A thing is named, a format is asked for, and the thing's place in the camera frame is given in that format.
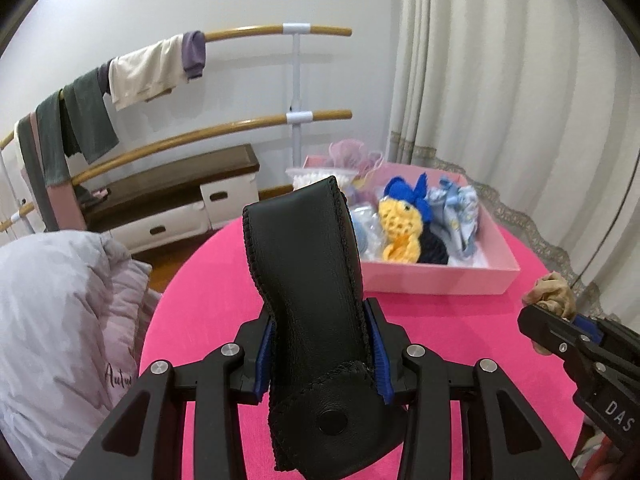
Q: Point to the leopard print scrunchie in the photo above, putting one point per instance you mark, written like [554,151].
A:
[553,293]

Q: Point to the wooden ballet barre rack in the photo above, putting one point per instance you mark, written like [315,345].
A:
[17,203]

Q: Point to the dark grey hanging towel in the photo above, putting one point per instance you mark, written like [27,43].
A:
[76,117]

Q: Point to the white storage drawer left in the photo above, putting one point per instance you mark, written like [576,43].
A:
[164,228]

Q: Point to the grey duvet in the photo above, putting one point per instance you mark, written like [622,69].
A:
[75,308]

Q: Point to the white storage drawer right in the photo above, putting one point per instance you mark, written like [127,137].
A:
[225,199]

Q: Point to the pink organza pouch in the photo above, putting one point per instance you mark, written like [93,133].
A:
[352,154]

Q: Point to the dark navy crochet scrunchie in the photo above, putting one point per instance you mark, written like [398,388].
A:
[432,248]

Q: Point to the pink shallow box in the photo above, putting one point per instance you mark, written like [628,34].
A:
[490,271]

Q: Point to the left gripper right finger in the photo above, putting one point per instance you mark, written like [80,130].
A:
[467,418]

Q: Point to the pink grey hanging towel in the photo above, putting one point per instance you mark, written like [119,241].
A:
[48,179]

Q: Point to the white storage drawer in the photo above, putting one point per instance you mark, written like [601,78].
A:
[164,228]
[225,199]

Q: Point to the cream curtain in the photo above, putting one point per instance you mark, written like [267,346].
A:
[536,102]

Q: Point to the small clear zip bag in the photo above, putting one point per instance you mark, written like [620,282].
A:
[367,215]

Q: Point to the cream hanging cloth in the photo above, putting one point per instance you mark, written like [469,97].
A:
[146,73]

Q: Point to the dark wooden bench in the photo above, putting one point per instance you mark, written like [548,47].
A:
[169,186]

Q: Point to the cotton swab bag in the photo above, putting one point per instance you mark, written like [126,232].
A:
[302,177]

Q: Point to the person's right hand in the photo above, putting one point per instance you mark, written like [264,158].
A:
[595,456]

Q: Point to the pink tablecloth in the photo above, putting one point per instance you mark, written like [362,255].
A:
[214,294]

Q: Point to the yellow crochet fish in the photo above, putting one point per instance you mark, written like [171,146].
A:
[402,225]

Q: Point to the printed light blue cloth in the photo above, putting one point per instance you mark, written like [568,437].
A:
[455,214]

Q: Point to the purple hanging cloth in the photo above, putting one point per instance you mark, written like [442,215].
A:
[193,54]

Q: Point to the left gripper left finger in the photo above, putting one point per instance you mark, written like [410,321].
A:
[143,436]

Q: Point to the light blue knitted ball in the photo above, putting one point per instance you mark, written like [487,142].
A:
[361,234]

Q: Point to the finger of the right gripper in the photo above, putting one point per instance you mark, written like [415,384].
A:
[609,334]
[554,334]

